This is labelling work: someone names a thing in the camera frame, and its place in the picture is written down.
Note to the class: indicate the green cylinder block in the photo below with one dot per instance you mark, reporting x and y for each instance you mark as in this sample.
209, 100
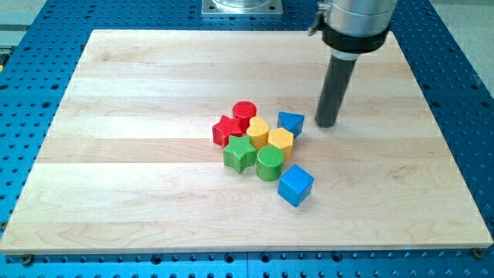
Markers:
269, 163

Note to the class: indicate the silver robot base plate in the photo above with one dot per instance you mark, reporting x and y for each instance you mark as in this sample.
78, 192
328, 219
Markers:
242, 7

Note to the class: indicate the blue triangle block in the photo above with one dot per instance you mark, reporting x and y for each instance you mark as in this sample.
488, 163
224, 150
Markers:
291, 122

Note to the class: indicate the blue cube block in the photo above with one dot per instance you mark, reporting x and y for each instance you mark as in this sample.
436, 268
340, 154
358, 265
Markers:
295, 185

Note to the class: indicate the red star block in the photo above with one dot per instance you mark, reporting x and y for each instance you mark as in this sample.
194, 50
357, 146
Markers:
224, 129

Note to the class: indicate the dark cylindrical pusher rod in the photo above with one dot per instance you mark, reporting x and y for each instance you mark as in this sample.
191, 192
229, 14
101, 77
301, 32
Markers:
337, 78

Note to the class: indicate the yellow heart block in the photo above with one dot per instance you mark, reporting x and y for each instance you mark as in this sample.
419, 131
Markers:
258, 130

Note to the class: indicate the red cylinder block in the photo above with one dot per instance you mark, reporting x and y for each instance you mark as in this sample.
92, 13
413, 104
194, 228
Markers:
244, 111

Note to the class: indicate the yellow hexagon block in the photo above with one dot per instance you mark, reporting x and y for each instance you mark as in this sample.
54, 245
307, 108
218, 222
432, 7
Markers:
283, 140

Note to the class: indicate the green star block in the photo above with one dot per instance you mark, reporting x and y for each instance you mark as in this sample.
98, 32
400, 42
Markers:
239, 153

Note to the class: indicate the blue perforated metal table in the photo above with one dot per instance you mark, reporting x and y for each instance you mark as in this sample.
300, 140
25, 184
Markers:
448, 45

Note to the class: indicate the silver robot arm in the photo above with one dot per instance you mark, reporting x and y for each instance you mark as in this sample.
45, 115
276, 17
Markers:
353, 27

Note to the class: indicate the light wooden board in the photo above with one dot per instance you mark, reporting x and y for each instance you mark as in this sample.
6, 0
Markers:
129, 165

